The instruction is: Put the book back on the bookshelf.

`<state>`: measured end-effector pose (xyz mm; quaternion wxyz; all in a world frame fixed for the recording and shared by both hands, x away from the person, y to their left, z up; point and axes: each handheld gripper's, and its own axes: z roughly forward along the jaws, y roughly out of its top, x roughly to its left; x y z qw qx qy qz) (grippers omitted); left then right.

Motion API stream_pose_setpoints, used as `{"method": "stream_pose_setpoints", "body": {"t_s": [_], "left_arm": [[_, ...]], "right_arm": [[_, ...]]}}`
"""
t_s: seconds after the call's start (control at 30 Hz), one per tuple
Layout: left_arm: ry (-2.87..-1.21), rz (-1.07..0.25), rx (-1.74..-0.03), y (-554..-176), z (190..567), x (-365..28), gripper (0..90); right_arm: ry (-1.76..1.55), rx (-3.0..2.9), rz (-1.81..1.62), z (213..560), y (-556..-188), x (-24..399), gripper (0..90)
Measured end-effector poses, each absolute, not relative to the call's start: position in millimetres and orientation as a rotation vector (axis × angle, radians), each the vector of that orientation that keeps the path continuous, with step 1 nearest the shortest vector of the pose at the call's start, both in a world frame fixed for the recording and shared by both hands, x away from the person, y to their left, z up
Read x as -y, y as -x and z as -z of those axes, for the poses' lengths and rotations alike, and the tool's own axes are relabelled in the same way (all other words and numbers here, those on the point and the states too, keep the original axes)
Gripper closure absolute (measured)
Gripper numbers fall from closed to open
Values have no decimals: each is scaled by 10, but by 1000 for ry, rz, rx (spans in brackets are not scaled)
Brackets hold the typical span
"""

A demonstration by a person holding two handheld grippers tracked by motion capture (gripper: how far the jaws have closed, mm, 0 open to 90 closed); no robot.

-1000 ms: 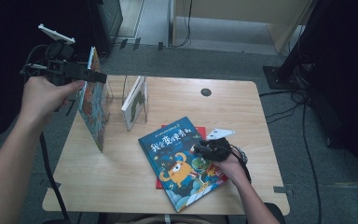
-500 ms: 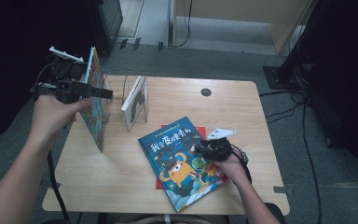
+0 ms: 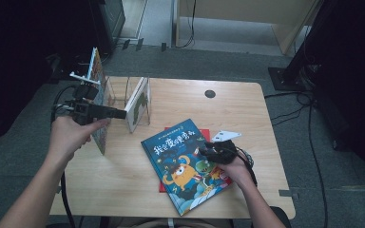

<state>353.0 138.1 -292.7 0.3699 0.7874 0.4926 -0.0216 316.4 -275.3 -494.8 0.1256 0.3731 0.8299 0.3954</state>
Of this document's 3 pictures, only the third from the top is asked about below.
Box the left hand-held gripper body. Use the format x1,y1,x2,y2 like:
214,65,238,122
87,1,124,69
52,71,106,126

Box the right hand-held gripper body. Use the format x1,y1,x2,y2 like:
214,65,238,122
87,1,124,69
202,129,243,165

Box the red picture book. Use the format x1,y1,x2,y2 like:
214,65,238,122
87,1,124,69
158,126,211,194

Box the clear acrylic book rack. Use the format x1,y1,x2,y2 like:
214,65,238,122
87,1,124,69
102,74,153,126

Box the white caterpillar picture book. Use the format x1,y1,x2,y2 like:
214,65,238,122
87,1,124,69
125,76,152,134

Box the blue monster picture book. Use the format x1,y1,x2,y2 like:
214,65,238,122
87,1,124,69
140,118,234,218

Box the colourful monsters picture book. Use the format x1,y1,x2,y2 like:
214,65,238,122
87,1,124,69
86,47,117,157

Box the person's right hand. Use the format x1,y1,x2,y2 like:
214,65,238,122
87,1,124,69
216,154,252,192

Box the person's left hand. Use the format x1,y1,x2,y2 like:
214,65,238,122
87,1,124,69
47,115,112,166

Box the black equipment case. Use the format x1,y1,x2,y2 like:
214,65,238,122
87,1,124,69
87,0,126,59

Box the black chair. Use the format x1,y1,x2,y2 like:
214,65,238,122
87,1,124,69
270,205,293,228

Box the black stand base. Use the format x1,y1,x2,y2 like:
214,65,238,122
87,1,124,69
267,66,302,93

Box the light wooden cabinet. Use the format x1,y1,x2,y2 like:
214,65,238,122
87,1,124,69
172,0,323,57

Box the dark curtain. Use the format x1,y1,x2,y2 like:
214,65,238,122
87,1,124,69
307,0,365,191

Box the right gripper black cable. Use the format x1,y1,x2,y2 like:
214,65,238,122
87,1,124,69
234,145,259,188

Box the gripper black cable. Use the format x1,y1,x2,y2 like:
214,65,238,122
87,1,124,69
234,145,259,188
49,85,78,228

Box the looped black floor cable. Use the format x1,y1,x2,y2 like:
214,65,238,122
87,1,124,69
263,89,316,127

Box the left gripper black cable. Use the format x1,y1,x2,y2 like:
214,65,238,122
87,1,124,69
49,85,78,228

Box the long black floor cable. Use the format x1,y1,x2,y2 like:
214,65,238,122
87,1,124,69
307,103,329,228

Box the black hanging cable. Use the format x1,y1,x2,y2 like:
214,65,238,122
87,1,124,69
174,0,198,49

